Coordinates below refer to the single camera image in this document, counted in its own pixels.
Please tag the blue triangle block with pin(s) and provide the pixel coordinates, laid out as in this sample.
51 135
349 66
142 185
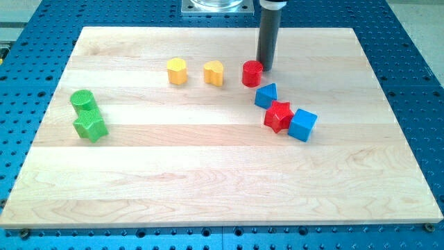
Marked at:
264 96

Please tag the yellow heart block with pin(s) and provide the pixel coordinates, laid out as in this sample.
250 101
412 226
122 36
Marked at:
213 73

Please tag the red star block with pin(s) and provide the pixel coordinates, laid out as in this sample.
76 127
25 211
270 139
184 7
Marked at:
278 116

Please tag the red cylinder block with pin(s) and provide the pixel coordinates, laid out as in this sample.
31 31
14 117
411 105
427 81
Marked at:
252 73

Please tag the light wooden board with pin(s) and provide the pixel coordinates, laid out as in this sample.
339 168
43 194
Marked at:
196 154

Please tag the yellow hexagon block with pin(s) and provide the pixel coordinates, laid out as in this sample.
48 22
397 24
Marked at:
177 71

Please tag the blue cube block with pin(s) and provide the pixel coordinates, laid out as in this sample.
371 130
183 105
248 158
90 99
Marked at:
302 124

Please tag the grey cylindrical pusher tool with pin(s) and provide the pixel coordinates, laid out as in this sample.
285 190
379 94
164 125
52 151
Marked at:
271 12

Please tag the green star block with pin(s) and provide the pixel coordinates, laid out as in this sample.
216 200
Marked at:
90 125

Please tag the green cylinder block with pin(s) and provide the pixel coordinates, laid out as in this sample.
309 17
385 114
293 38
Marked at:
83 100

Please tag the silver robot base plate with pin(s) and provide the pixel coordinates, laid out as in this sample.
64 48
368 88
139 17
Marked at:
216 7

